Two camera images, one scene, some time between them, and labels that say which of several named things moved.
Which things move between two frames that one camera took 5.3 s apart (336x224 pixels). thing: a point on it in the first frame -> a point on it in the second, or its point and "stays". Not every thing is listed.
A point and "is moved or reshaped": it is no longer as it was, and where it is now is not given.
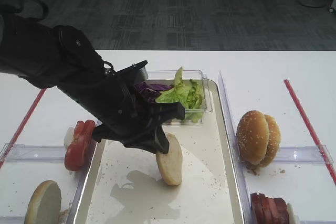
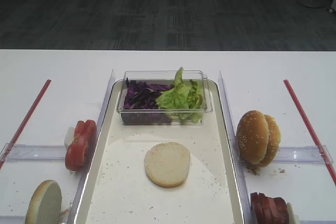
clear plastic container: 189,87 stays
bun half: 170,163 is moved or reshaped
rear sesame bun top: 274,139 stays
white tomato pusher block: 69,137 stays
